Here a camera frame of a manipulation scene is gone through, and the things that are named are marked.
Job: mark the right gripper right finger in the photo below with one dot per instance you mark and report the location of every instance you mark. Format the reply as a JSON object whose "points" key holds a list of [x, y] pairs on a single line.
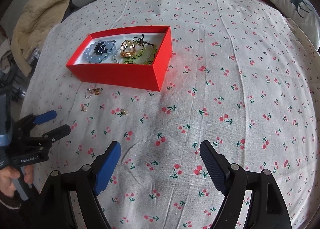
{"points": [[216, 165]]}

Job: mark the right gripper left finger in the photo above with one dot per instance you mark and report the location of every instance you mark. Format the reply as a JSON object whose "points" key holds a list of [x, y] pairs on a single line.
{"points": [[104, 165]]}

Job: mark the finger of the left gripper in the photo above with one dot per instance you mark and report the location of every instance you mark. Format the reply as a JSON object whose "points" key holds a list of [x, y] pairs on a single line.
{"points": [[55, 135], [45, 117]]}

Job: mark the black hair claw clip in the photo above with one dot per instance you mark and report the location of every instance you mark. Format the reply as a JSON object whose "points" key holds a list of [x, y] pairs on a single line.
{"points": [[100, 48]]}

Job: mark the gold wire ring ornament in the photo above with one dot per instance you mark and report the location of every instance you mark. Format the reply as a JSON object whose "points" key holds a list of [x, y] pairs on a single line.
{"points": [[127, 49]]}

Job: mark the green beaded cord charm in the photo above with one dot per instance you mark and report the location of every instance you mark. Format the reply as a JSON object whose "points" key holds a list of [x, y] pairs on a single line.
{"points": [[142, 46]]}

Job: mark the red jewelry box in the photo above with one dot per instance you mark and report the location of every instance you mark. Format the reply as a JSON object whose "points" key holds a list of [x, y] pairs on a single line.
{"points": [[149, 77]]}

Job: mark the left hand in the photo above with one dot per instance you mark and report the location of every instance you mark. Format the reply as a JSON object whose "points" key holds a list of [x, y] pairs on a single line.
{"points": [[8, 174]]}

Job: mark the cherry print bed sheet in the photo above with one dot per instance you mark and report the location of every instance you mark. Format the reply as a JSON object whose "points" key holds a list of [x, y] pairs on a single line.
{"points": [[241, 76]]}

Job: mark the beige knitted blanket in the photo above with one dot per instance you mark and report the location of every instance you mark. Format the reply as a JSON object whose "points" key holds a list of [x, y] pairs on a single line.
{"points": [[37, 19]]}

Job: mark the white deer print pillow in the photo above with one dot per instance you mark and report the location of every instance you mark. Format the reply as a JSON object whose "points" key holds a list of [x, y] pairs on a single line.
{"points": [[304, 15]]}

